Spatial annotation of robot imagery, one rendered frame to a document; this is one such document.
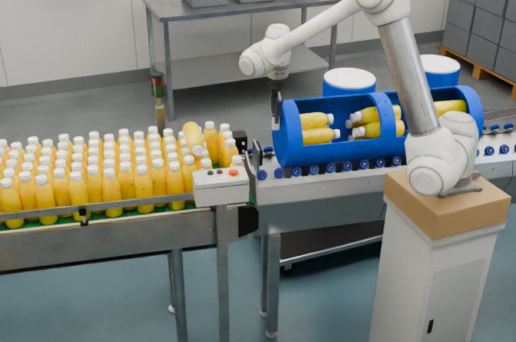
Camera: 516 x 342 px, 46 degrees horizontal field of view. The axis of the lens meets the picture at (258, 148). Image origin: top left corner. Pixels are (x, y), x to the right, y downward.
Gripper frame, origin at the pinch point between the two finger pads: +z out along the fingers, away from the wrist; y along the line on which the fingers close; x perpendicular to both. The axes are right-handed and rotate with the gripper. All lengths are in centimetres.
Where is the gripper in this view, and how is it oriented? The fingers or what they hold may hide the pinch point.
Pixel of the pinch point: (276, 122)
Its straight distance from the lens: 250.4
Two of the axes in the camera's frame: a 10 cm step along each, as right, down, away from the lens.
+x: 9.8, -0.9, 1.9
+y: 2.1, 4.8, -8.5
